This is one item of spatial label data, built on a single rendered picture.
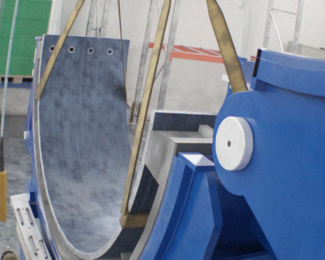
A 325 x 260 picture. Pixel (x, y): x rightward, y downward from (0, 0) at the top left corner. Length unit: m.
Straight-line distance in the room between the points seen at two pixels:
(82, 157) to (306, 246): 2.53
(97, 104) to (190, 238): 2.25
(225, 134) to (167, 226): 0.41
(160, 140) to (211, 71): 8.93
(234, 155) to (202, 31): 9.02
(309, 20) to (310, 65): 10.95
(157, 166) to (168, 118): 0.16
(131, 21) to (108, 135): 6.10
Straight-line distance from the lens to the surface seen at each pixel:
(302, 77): 0.99
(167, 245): 1.57
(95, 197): 3.18
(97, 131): 3.51
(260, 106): 1.15
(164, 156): 1.51
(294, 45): 9.84
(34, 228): 3.45
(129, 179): 1.81
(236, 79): 2.06
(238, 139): 1.17
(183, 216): 1.48
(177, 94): 10.17
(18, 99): 9.19
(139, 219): 1.81
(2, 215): 2.82
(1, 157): 2.69
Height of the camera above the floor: 2.55
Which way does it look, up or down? 16 degrees down
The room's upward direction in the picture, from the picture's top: 9 degrees clockwise
